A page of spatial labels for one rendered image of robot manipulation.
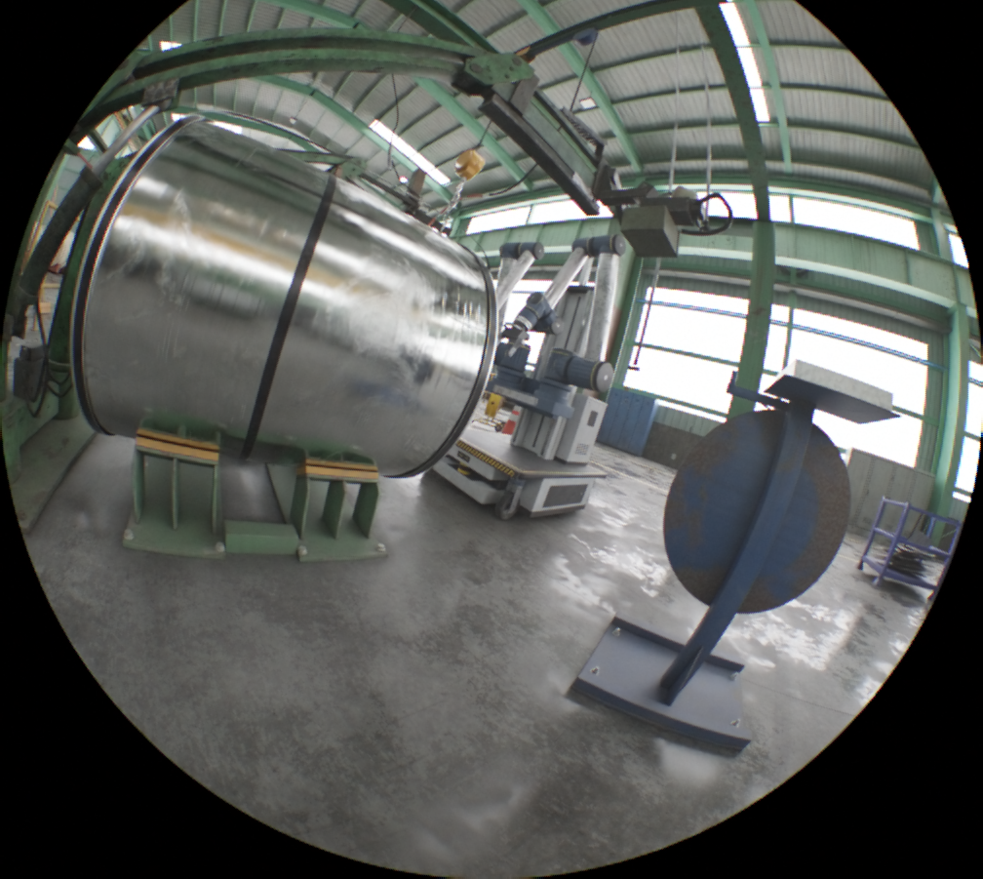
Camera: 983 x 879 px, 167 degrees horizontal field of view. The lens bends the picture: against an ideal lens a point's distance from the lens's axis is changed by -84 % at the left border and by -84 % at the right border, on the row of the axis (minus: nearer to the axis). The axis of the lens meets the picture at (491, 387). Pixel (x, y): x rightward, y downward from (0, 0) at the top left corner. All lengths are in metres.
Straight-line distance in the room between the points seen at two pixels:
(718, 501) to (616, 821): 0.92
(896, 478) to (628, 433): 8.66
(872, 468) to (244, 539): 11.23
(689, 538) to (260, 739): 1.22
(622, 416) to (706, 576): 9.91
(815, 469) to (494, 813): 1.19
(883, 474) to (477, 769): 10.79
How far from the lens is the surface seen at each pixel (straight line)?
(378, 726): 0.88
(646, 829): 0.98
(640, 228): 1.31
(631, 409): 10.85
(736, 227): 5.16
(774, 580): 1.24
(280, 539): 1.23
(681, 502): 1.12
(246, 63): 1.21
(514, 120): 1.33
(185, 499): 1.46
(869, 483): 10.86
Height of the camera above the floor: 0.77
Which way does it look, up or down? 1 degrees down
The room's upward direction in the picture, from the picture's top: 18 degrees clockwise
